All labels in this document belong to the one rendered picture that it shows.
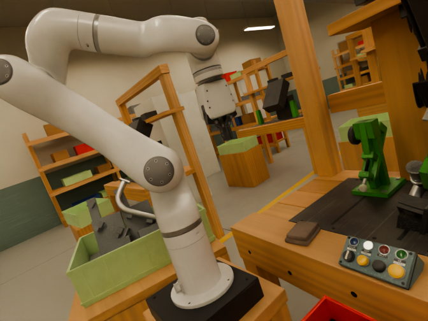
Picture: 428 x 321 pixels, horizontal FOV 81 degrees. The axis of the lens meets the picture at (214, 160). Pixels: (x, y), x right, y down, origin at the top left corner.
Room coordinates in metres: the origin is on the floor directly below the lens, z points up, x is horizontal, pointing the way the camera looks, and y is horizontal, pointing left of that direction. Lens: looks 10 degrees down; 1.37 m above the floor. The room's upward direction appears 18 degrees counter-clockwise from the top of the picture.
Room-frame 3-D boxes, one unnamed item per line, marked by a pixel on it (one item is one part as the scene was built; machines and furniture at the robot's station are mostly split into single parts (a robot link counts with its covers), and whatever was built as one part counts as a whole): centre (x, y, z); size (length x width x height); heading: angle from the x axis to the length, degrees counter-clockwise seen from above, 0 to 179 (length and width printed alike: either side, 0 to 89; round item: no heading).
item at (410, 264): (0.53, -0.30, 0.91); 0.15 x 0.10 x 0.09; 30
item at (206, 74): (0.74, -0.06, 1.47); 0.09 x 0.08 x 0.03; 120
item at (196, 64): (0.74, -0.06, 1.55); 0.09 x 0.08 x 0.13; 7
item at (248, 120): (7.00, -0.99, 1.13); 2.48 x 0.54 x 2.27; 36
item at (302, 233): (0.75, -0.20, 0.91); 0.10 x 0.08 x 0.03; 130
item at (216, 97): (0.74, -0.06, 1.41); 0.10 x 0.07 x 0.11; 120
